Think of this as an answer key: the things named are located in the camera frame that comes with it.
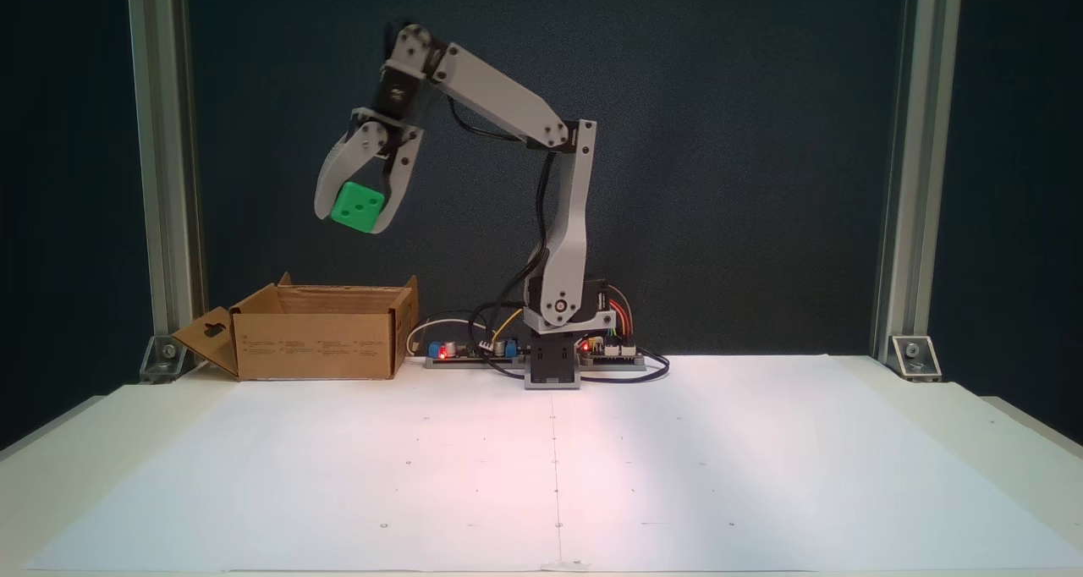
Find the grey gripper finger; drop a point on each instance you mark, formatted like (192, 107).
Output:
(404, 179)
(338, 167)

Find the green dice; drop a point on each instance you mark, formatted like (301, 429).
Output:
(355, 206)

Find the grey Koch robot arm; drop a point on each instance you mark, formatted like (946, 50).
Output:
(499, 95)

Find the open cardboard box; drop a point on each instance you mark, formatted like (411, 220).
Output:
(313, 344)

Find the circuit board with blue parts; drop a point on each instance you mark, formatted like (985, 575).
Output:
(474, 354)

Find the circuit board with jumper pins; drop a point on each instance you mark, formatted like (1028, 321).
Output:
(618, 354)

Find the aluminium frame post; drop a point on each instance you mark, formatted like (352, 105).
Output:
(918, 179)
(161, 137)

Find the metal corner bracket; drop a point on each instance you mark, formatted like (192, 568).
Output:
(915, 357)
(161, 359)

